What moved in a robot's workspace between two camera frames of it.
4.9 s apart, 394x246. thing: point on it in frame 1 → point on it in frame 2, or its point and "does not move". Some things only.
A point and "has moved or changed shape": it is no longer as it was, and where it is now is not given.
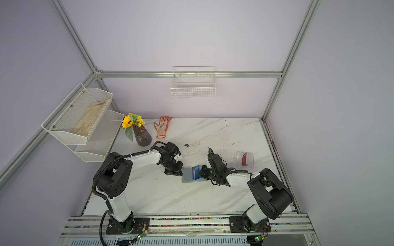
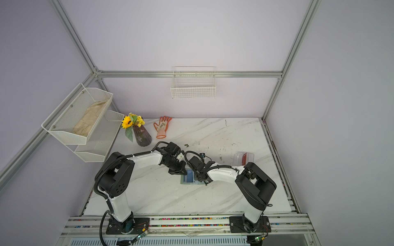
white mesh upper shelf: x=73 y=120 does not move
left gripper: x=177 y=171 does not move
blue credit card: x=195 y=172 has moved or changed shape
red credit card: x=244 y=159 does not move
